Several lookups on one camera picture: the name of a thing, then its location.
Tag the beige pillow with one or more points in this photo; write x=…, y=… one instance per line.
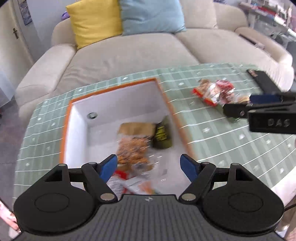
x=198, y=14

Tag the black and yellow snack packet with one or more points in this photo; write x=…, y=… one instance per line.
x=161, y=134

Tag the white cluttered desk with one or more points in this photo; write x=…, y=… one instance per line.
x=270, y=18

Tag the beige sofa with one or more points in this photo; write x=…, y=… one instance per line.
x=129, y=58

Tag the orange and red snack packet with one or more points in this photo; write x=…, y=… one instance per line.
x=205, y=92

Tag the small dark red snack packet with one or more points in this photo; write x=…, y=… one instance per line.
x=224, y=90

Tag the purple object behind sofa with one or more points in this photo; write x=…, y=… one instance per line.
x=65, y=15

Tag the white door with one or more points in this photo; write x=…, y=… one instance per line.
x=13, y=46

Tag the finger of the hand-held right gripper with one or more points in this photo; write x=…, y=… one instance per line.
x=266, y=98
x=235, y=110

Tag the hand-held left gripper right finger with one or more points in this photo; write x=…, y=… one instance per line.
x=188, y=167

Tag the dark book on sofa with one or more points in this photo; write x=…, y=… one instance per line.
x=252, y=41

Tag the brown bag of coated peanuts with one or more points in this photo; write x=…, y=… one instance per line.
x=133, y=148

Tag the green checked tablecloth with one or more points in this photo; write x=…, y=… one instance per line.
x=231, y=143

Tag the black notebook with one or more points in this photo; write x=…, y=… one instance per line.
x=266, y=81

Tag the large red snack packet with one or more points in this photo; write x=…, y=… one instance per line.
x=118, y=183

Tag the orange cardboard box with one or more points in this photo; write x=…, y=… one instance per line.
x=104, y=115

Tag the small clear red candy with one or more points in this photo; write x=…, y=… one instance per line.
x=242, y=99

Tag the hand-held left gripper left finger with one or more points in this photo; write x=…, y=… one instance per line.
x=108, y=166

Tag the yellow pillow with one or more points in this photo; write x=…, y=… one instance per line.
x=94, y=20

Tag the light blue pillow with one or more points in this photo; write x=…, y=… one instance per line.
x=150, y=15

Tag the smartphone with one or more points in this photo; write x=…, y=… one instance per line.
x=8, y=217

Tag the wall poster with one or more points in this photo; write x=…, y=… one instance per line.
x=25, y=11

